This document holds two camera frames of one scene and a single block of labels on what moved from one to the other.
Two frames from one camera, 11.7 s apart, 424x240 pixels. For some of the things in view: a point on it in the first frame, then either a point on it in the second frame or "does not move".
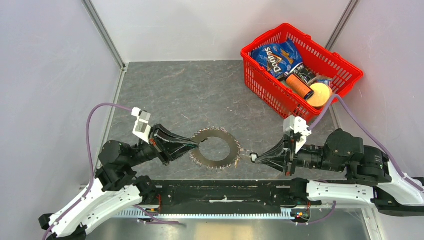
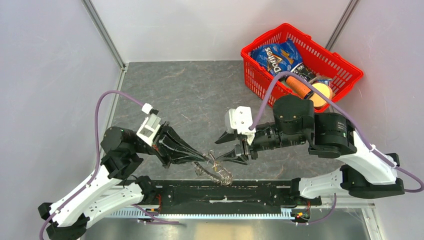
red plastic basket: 315,54 does not move
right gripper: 272,158 to 235,155
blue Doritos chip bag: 277,59 does not move
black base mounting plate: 221,194 does not move
